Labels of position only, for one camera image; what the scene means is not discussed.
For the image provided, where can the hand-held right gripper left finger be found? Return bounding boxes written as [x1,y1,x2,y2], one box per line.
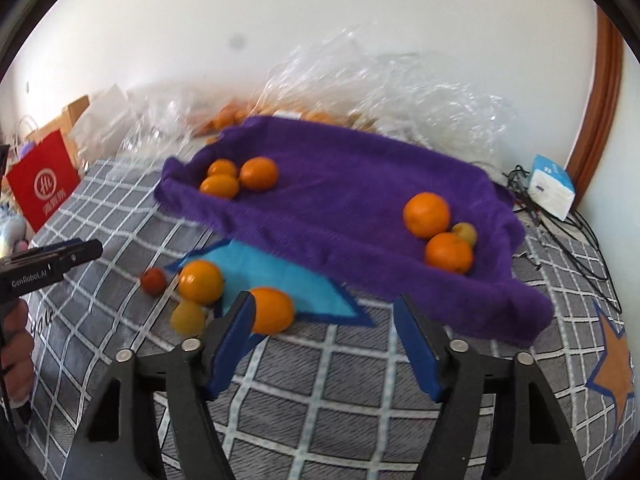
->
[62,290,258,480]

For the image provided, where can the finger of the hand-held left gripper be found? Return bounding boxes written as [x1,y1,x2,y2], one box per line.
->
[10,238,104,275]

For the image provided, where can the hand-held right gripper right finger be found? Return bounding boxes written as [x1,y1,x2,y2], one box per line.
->
[394,292,586,480]

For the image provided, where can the small yellow fruit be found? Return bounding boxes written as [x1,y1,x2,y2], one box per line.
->
[170,300,207,337]
[451,222,478,248]

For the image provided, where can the purple towel covered tray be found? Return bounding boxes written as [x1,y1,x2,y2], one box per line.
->
[154,116,553,346]

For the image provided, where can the person's left hand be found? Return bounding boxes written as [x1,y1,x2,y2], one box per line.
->
[0,301,37,406]

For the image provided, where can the red paper bag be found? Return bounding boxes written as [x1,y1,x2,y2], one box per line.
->
[5,129,82,233]

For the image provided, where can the small red fruit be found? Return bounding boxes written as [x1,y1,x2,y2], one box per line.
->
[140,267,168,295]

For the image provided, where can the grey checkered bedsheet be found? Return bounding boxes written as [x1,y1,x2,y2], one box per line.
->
[0,155,640,480]

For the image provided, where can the small clear plastic bag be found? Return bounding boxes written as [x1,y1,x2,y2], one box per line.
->
[120,90,221,153]

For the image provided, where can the bagged orange fruit pile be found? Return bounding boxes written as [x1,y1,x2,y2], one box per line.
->
[197,102,381,136]

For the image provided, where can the white and blue box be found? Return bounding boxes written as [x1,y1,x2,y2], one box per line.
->
[527,155,576,222]

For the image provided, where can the large clear plastic bag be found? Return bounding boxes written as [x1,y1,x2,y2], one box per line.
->
[250,25,516,161]

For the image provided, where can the black cables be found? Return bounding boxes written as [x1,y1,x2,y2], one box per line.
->
[502,165,623,311]

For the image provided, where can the brown wooden door frame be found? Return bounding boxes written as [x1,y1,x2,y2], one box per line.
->
[565,7,623,201]

